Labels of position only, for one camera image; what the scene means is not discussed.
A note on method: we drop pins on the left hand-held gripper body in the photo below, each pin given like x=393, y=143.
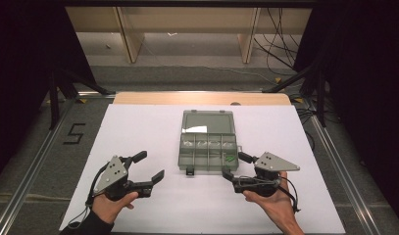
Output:
x=113, y=178

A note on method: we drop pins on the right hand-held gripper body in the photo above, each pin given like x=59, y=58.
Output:
x=272, y=164

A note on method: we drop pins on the small green block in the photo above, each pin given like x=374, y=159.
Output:
x=230, y=159

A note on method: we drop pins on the clear grey compartment storage box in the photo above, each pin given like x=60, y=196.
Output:
x=207, y=124

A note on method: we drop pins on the person's left hand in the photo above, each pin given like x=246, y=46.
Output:
x=110, y=209

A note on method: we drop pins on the person's right hand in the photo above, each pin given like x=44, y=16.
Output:
x=277, y=204

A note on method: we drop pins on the white table mat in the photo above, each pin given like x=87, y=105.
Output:
x=138, y=130

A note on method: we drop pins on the black metal stand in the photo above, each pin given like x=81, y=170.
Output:
x=53, y=98
x=319, y=98

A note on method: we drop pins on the black curtain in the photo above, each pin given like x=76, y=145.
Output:
x=360, y=81
x=20, y=81

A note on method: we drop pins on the beige office desk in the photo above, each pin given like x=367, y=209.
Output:
x=187, y=19

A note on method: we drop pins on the aluminium floor rail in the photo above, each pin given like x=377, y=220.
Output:
x=33, y=163
x=344, y=176

